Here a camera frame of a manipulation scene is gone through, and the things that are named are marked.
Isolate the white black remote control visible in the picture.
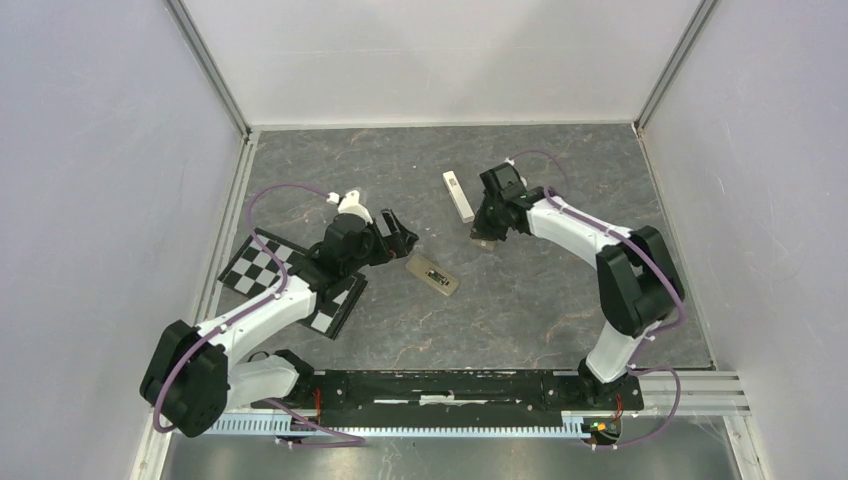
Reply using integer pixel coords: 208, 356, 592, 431
442, 171, 475, 224

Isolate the white remote with buttons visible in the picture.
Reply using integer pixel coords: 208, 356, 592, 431
405, 254, 459, 296

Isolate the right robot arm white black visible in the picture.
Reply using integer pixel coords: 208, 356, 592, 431
471, 163, 686, 408

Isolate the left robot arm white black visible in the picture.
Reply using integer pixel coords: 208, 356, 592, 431
139, 209, 419, 437

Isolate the black white checkerboard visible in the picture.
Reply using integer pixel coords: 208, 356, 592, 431
218, 228, 369, 341

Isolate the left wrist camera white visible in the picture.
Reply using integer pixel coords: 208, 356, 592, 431
326, 189, 373, 224

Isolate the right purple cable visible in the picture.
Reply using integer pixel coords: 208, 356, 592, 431
506, 149, 688, 450

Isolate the purple cable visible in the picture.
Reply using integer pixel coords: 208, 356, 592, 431
152, 183, 367, 448
506, 149, 688, 450

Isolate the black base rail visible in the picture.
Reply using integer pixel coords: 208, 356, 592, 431
281, 369, 645, 428

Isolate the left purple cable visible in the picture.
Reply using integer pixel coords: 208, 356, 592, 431
152, 183, 367, 448

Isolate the white toothed cable duct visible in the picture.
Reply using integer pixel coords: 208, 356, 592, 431
205, 410, 590, 440

